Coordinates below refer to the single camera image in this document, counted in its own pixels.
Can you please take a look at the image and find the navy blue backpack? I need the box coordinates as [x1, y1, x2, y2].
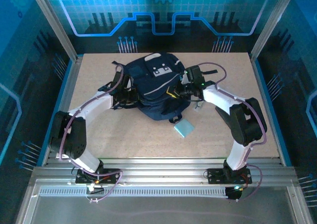
[98, 52, 218, 124]

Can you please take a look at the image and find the light blue sticky note pad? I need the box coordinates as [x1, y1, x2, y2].
[173, 118, 195, 138]

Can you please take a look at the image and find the small white connector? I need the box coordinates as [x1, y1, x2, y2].
[86, 183, 105, 194]

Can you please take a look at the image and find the small black controller box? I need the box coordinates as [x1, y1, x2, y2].
[224, 186, 243, 202]

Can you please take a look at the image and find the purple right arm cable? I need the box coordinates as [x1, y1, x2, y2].
[197, 61, 268, 203]

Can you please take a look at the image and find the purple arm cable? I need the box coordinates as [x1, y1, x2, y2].
[197, 61, 268, 203]
[58, 64, 124, 204]

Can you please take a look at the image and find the blue-edged table side rail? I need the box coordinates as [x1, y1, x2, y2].
[37, 55, 84, 167]

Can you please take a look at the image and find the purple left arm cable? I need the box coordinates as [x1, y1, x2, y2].
[58, 64, 124, 204]

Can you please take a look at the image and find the aluminium frame rail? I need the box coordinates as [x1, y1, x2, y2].
[29, 157, 299, 187]

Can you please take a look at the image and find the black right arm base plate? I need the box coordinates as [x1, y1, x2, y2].
[206, 168, 253, 185]

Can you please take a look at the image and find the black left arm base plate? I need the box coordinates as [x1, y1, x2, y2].
[75, 168, 121, 185]

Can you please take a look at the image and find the slotted grey cable duct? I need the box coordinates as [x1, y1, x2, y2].
[38, 188, 228, 198]

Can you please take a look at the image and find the aluminium frame post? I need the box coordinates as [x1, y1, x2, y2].
[27, 0, 80, 62]
[249, 0, 299, 62]

